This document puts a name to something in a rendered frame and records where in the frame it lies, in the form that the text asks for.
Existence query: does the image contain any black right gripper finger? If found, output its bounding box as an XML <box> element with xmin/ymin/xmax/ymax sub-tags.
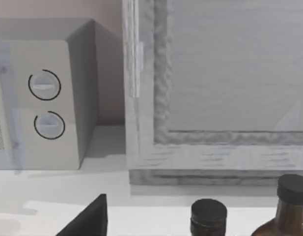
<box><xmin>55</xmin><ymin>193</ymin><xmax>108</xmax><ymax>236</ymax></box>

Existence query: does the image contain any microwave knob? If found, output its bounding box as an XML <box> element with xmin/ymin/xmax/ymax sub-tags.
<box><xmin>38</xmin><ymin>114</ymin><xmax>61</xmax><ymax>136</ymax></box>
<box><xmin>32</xmin><ymin>73</ymin><xmax>56</xmax><ymax>97</ymax></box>

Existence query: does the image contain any pale microwave oven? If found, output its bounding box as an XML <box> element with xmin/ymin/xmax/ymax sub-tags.
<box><xmin>0</xmin><ymin>18</ymin><xmax>125</xmax><ymax>171</ymax></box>

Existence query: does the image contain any brown bottle with black cap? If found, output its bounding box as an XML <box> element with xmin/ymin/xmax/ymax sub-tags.
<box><xmin>249</xmin><ymin>174</ymin><xmax>303</xmax><ymax>236</ymax></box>

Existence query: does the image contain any grey cabinet door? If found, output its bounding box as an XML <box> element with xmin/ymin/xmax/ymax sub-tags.
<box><xmin>153</xmin><ymin>0</ymin><xmax>303</xmax><ymax>146</ymax></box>

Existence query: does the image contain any long metal door handle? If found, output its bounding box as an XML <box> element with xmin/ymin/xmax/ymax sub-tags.
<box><xmin>128</xmin><ymin>0</ymin><xmax>144</xmax><ymax>98</ymax></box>

